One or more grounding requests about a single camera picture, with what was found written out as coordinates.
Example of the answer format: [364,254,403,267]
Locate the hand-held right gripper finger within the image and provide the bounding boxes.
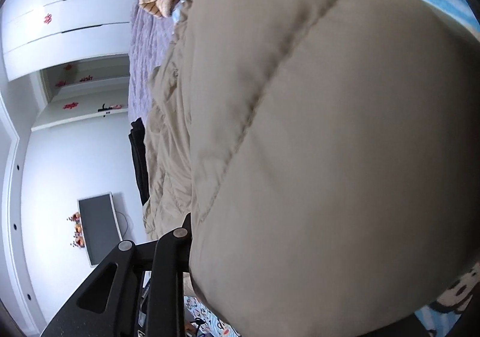
[40,212,193,337]

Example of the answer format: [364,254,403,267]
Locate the beige puffer jacket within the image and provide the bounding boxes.
[142,0,480,337]

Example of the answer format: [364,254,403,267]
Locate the black folded garment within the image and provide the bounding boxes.
[128,117,148,207]

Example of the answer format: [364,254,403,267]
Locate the white room door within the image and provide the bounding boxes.
[31,53,131,132]

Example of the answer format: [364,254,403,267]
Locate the purple bedspread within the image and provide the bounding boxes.
[127,0,179,129]

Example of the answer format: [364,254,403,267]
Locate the black television cable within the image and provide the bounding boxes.
[114,210,135,242]

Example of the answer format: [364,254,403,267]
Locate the wall mounted television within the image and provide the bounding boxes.
[77,192,124,267]

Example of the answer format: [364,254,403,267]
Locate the small orange wall figures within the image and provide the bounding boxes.
[67,211,86,248]

